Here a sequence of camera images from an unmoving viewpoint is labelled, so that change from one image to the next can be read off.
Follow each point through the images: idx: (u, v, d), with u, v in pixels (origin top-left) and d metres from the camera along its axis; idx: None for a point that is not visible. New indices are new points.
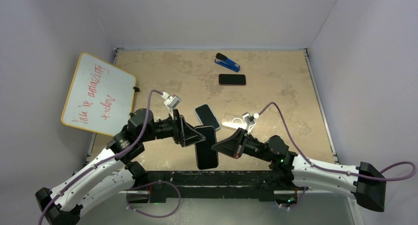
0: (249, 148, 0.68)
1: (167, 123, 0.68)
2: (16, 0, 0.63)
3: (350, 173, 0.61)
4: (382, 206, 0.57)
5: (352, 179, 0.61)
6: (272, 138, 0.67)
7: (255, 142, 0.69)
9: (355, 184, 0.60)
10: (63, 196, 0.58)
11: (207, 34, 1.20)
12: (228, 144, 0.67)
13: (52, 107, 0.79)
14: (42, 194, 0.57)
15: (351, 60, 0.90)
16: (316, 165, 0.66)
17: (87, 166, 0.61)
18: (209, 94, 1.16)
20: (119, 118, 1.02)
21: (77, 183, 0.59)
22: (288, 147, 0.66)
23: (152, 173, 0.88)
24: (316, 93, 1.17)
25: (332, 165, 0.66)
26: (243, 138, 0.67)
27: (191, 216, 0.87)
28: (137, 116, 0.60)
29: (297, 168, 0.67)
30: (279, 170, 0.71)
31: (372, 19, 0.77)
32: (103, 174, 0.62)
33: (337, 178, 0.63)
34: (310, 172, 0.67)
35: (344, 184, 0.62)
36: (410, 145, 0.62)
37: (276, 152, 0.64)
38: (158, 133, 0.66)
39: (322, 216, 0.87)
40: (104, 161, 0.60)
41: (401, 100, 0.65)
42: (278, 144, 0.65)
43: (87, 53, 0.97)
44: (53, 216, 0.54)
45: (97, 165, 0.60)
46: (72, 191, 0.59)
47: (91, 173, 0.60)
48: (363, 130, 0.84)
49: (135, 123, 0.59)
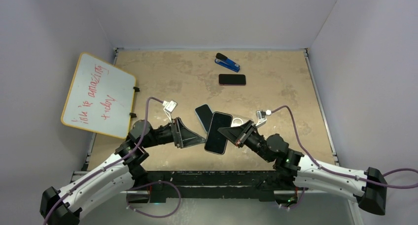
0: (250, 142, 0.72)
1: (167, 129, 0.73)
2: (16, 1, 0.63)
3: (359, 178, 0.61)
4: (384, 210, 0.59)
5: (361, 184, 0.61)
6: (271, 136, 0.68)
7: (258, 138, 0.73)
9: (364, 190, 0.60)
10: (71, 195, 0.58)
11: (207, 34, 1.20)
12: (235, 130, 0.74)
13: (52, 108, 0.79)
14: (50, 193, 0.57)
15: (351, 60, 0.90)
16: (324, 167, 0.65)
17: (95, 169, 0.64)
18: (209, 94, 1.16)
20: (119, 118, 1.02)
21: (86, 183, 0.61)
22: (287, 144, 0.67)
23: (152, 173, 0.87)
24: (316, 93, 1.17)
25: (339, 168, 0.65)
26: (249, 128, 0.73)
27: (191, 216, 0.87)
28: (136, 128, 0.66)
29: (304, 169, 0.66)
30: (283, 169, 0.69)
31: (372, 20, 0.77)
32: (110, 177, 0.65)
33: (345, 183, 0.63)
34: (316, 175, 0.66)
35: (351, 189, 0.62)
36: (410, 145, 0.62)
37: (276, 150, 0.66)
38: (160, 139, 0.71)
39: (322, 217, 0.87)
40: (114, 165, 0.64)
41: (401, 100, 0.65)
42: (276, 142, 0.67)
43: (87, 53, 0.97)
44: (62, 214, 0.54)
45: (105, 168, 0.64)
46: (81, 191, 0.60)
47: (100, 175, 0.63)
48: (363, 131, 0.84)
49: (134, 135, 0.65)
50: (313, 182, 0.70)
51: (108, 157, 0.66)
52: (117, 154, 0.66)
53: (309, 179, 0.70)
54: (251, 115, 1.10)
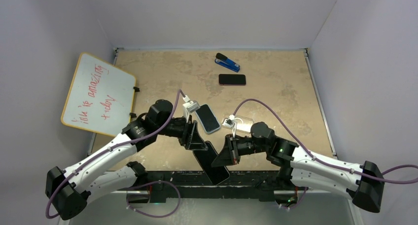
0: (242, 148, 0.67)
1: (180, 124, 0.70)
2: (16, 1, 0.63)
3: (354, 171, 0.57)
4: (378, 206, 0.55)
5: (355, 177, 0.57)
6: (256, 123, 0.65)
7: (246, 140, 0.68)
9: (358, 184, 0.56)
10: (77, 176, 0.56)
11: (207, 34, 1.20)
12: (224, 154, 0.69)
13: (52, 107, 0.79)
14: (55, 173, 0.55)
15: (351, 60, 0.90)
16: (318, 158, 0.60)
17: (102, 148, 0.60)
18: (209, 94, 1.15)
20: (119, 118, 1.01)
21: (92, 164, 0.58)
22: (272, 130, 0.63)
23: (152, 173, 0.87)
24: (316, 93, 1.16)
25: (334, 160, 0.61)
26: (232, 143, 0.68)
27: (191, 216, 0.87)
28: (159, 105, 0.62)
29: (297, 160, 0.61)
30: (275, 160, 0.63)
31: (372, 19, 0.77)
32: (117, 158, 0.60)
33: (339, 176, 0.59)
34: (310, 166, 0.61)
35: (346, 182, 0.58)
36: (411, 144, 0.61)
37: (259, 135, 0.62)
38: (169, 130, 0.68)
39: (322, 216, 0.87)
40: (121, 144, 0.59)
41: (402, 100, 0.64)
42: (261, 129, 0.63)
43: (87, 53, 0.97)
44: (68, 194, 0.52)
45: (113, 148, 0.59)
46: (87, 172, 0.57)
47: (106, 155, 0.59)
48: (363, 130, 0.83)
49: (157, 110, 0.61)
50: (310, 180, 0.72)
51: (115, 137, 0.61)
52: (123, 133, 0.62)
53: (305, 176, 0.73)
54: (251, 115, 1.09)
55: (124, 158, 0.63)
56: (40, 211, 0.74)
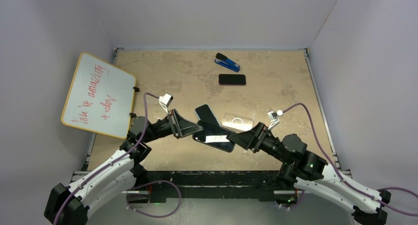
0: (265, 145, 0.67)
1: (165, 121, 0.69)
2: (16, 1, 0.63)
3: (375, 199, 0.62)
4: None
5: (376, 205, 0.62)
6: (288, 135, 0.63)
7: (273, 140, 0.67)
9: (377, 210, 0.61)
10: (83, 189, 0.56)
11: (208, 34, 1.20)
12: (246, 136, 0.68)
13: (52, 107, 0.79)
14: (59, 188, 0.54)
15: (351, 60, 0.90)
16: (346, 181, 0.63)
17: (103, 164, 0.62)
18: (209, 94, 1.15)
20: (119, 118, 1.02)
21: (96, 177, 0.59)
22: (305, 144, 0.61)
23: (152, 174, 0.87)
24: (316, 93, 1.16)
25: (359, 185, 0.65)
26: (262, 133, 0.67)
27: (191, 215, 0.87)
28: (136, 124, 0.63)
29: (328, 178, 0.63)
30: (301, 173, 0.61)
31: (372, 19, 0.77)
32: (118, 172, 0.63)
33: (362, 200, 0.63)
34: (337, 186, 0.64)
35: (366, 207, 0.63)
36: (410, 144, 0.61)
37: (292, 150, 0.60)
38: (159, 133, 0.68)
39: (322, 217, 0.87)
40: (120, 159, 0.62)
41: (403, 99, 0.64)
42: (294, 141, 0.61)
43: (87, 53, 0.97)
44: (75, 207, 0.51)
45: (114, 162, 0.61)
46: (91, 185, 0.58)
47: (108, 170, 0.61)
48: (364, 130, 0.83)
49: (135, 131, 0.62)
50: (315, 188, 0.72)
51: (114, 153, 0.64)
52: (121, 149, 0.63)
53: (311, 183, 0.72)
54: (251, 115, 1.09)
55: (124, 171, 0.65)
56: (41, 211, 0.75)
